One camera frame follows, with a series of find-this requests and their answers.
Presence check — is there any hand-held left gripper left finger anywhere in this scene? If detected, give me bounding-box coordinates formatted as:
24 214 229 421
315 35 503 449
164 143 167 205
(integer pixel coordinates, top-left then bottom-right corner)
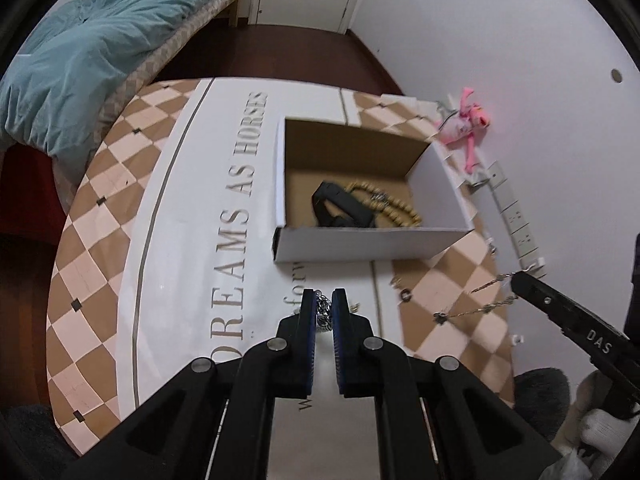
60 289 319 480

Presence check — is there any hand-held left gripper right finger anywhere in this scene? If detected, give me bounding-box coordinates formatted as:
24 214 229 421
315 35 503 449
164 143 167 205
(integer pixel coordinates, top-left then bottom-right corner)
331 288 562 480

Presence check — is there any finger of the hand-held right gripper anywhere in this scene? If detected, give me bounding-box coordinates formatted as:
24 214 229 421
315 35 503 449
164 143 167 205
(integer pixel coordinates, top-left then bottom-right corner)
510 270 630 362

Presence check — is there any silver chain bracelet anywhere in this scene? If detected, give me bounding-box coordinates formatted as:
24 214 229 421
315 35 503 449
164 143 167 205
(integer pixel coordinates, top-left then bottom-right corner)
299 290 361 334

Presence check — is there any silver pendant necklace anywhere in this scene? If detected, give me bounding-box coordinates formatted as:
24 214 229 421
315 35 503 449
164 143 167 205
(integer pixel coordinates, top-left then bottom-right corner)
390 272 522 324

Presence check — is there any white cardboard box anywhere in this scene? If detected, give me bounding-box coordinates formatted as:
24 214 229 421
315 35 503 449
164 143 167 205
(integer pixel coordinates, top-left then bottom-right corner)
271 116 475 265

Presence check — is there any person's right hand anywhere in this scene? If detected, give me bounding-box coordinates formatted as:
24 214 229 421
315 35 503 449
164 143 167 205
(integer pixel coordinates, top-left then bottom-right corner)
552 370 640 466

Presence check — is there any dark grey fluffy cushion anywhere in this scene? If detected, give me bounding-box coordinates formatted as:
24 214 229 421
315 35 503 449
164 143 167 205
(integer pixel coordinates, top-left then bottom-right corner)
514 367 572 442

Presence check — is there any white power strip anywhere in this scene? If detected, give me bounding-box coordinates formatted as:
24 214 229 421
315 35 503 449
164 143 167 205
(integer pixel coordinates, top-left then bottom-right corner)
469 160 547 276

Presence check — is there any black wrist band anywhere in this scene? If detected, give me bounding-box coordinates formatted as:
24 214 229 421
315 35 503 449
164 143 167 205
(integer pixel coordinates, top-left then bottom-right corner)
312 180 377 229

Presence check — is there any checkered printed tablecloth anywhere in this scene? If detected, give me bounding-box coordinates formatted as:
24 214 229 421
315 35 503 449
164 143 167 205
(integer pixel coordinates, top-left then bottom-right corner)
46 77 517 457

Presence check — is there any pink plush toy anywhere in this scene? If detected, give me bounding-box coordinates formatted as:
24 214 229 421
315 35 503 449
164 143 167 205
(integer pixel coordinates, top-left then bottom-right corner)
434 87 494 174

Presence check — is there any dark grey rug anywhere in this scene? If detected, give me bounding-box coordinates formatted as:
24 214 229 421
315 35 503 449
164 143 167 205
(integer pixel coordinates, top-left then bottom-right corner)
0 402 81 480

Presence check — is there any teal blanket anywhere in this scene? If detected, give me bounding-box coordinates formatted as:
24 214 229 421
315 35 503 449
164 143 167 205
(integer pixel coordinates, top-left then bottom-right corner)
0 0 257 157

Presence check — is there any wooden bead bracelet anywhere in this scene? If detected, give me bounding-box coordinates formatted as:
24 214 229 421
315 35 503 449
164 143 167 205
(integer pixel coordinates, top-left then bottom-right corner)
345 179 424 229

